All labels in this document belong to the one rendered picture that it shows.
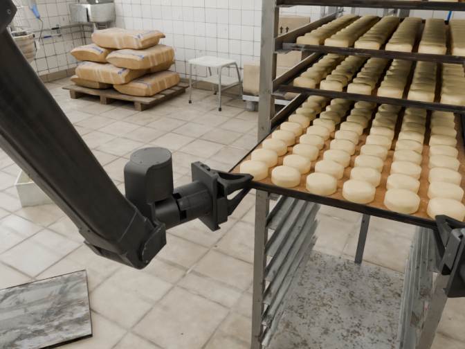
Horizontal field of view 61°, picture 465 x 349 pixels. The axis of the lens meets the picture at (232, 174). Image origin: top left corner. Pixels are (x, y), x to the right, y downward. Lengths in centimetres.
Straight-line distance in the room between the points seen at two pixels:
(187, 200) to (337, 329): 106
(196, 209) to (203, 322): 116
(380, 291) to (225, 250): 78
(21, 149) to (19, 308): 162
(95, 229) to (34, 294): 155
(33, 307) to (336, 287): 126
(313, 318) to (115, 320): 80
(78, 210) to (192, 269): 155
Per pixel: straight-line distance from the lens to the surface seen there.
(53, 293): 198
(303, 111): 101
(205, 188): 62
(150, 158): 55
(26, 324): 189
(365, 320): 161
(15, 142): 37
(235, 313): 177
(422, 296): 109
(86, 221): 46
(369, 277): 179
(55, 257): 221
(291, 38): 99
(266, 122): 93
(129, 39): 432
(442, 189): 71
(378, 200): 68
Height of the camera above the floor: 129
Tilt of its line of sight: 28 degrees down
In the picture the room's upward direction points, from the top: straight up
